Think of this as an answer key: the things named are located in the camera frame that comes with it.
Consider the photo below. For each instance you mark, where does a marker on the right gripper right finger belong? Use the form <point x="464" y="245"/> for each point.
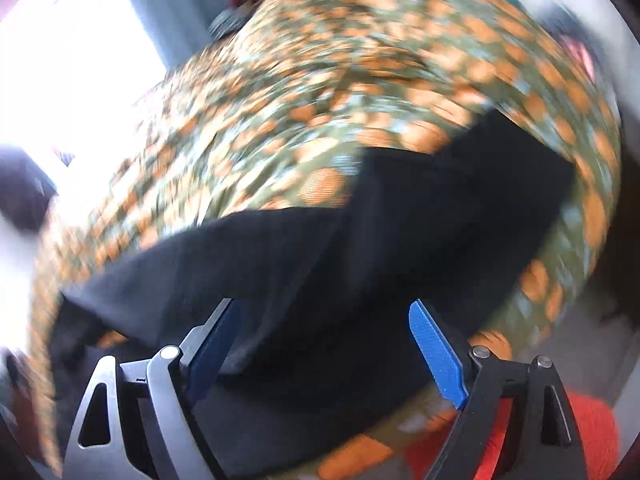
<point x="542" y="439"/>

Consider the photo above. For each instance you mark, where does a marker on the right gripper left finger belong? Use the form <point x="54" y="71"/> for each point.
<point x="165" y="399"/>

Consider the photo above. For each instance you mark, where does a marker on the black pants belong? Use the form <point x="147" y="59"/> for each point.
<point x="324" y="350"/>

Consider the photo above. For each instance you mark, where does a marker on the dark bag by window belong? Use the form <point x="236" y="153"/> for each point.
<point x="25" y="190"/>

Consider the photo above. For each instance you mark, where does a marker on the green orange floral bedspread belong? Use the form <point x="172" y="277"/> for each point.
<point x="278" y="116"/>

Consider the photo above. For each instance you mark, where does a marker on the red and grey clothes pile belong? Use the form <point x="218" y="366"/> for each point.
<point x="232" y="19"/>

